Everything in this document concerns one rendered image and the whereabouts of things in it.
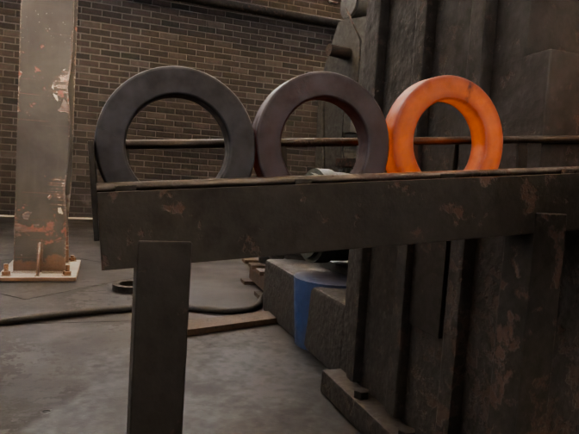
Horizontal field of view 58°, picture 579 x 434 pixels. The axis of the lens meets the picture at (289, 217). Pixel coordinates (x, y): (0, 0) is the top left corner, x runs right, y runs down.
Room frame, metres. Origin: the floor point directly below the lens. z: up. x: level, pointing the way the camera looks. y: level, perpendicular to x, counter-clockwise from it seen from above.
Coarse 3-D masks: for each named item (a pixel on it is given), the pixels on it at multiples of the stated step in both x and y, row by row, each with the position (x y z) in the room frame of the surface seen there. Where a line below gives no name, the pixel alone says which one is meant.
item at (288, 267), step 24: (288, 264) 2.30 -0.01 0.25; (312, 264) 2.34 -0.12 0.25; (336, 264) 2.16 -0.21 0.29; (264, 288) 2.42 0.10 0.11; (288, 288) 2.11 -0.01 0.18; (336, 288) 1.84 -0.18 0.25; (288, 312) 2.09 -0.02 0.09; (312, 312) 1.85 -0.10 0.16; (336, 312) 1.66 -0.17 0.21; (312, 336) 1.84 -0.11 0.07; (336, 336) 1.65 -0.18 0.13; (336, 360) 1.64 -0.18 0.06
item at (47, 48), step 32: (32, 0) 2.83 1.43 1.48; (64, 0) 2.87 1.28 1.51; (32, 32) 2.82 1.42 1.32; (64, 32) 2.87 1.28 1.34; (32, 64) 2.83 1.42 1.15; (64, 64) 2.87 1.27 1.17; (32, 96) 2.83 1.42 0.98; (64, 96) 2.86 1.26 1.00; (32, 128) 2.83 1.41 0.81; (64, 128) 2.88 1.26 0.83; (32, 160) 2.83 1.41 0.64; (64, 160) 2.88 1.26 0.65; (32, 192) 2.83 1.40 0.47; (64, 192) 2.86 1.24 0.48; (32, 224) 2.83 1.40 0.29; (64, 224) 2.88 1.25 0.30; (32, 256) 2.83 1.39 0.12; (64, 256) 2.89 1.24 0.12
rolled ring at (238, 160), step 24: (144, 72) 0.60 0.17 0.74; (168, 72) 0.60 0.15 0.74; (192, 72) 0.61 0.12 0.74; (120, 96) 0.59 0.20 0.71; (144, 96) 0.60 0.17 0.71; (168, 96) 0.62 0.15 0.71; (192, 96) 0.62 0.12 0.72; (216, 96) 0.62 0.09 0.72; (120, 120) 0.59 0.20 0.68; (216, 120) 0.65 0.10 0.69; (240, 120) 0.63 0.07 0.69; (96, 144) 0.58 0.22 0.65; (120, 144) 0.59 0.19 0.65; (240, 144) 0.63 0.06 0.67; (120, 168) 0.59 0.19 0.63; (240, 168) 0.63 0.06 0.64
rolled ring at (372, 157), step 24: (312, 72) 0.67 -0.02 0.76; (288, 96) 0.65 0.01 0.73; (312, 96) 0.67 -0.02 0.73; (336, 96) 0.68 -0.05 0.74; (360, 96) 0.69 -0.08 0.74; (264, 120) 0.64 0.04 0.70; (360, 120) 0.69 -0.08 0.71; (384, 120) 0.70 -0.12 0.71; (264, 144) 0.65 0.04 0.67; (360, 144) 0.71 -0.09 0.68; (384, 144) 0.70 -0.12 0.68; (264, 168) 0.65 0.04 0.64; (360, 168) 0.69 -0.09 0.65; (384, 168) 0.70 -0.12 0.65
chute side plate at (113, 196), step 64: (128, 192) 0.57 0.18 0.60; (192, 192) 0.59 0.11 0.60; (256, 192) 0.61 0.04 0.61; (320, 192) 0.64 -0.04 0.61; (384, 192) 0.67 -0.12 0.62; (448, 192) 0.70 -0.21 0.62; (512, 192) 0.74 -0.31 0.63; (576, 192) 0.78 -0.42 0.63; (128, 256) 0.57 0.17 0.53; (192, 256) 0.59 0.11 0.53; (256, 256) 0.62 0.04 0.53
